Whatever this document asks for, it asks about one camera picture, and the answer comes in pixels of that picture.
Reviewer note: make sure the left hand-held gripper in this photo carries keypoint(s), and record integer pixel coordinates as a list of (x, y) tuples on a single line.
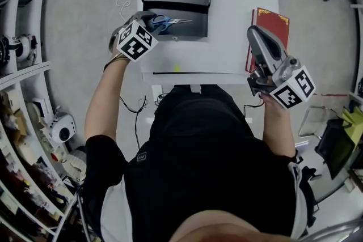
[(136, 42)]

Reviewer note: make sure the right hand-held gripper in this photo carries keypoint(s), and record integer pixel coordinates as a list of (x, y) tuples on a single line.
[(295, 88)]

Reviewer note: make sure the person's left forearm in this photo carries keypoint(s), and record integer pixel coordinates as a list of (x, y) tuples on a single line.
[(103, 105)]

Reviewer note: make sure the person's right forearm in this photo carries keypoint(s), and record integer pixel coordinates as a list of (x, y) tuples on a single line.
[(279, 130)]

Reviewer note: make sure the person's left hand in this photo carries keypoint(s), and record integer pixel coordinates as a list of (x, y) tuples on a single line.
[(114, 45)]

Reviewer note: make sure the red book with gold trim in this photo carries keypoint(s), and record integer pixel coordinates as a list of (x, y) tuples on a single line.
[(272, 22)]

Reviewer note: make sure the yellow sticker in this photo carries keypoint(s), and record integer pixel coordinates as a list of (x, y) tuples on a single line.
[(177, 67)]

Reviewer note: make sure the white rack with black bags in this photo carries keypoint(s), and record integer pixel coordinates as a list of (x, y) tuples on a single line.
[(358, 51)]

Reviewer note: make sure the yellow-green folded object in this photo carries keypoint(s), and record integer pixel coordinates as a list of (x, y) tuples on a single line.
[(353, 124)]

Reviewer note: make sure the black flat monitor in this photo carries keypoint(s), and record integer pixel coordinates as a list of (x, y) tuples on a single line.
[(336, 147)]

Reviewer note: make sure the white shelving unit with helmets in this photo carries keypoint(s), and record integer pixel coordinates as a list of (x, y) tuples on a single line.
[(22, 8)]

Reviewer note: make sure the person's torso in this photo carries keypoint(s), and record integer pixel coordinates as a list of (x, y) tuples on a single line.
[(204, 164)]

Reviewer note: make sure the white round-fronted device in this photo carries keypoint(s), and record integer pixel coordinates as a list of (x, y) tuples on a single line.
[(63, 127)]

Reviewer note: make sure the person's head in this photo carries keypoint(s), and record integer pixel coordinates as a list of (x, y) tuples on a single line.
[(227, 228)]

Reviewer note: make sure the white metal shelving unit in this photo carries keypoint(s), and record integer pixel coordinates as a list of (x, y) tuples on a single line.
[(25, 167)]

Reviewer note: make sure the metal chair frame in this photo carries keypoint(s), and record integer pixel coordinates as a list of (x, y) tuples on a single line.
[(307, 122)]

